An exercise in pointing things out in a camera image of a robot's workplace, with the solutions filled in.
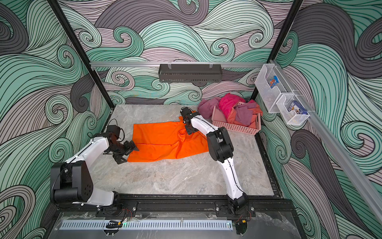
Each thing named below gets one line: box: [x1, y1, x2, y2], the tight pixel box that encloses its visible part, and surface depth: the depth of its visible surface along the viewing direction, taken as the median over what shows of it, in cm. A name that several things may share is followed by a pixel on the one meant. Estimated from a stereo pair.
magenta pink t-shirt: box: [218, 93, 246, 123], surface depth 109 cm
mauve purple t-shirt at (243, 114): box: [233, 102, 257, 125], surface depth 109 cm
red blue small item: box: [267, 75, 280, 89], surface depth 85 cm
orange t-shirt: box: [127, 116, 209, 162], surface depth 100 cm
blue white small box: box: [287, 100, 308, 115], surface depth 66 cm
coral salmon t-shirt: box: [226, 103, 264, 129], surface depth 107 cm
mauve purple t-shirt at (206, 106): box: [197, 96, 222, 120], surface depth 116 cm
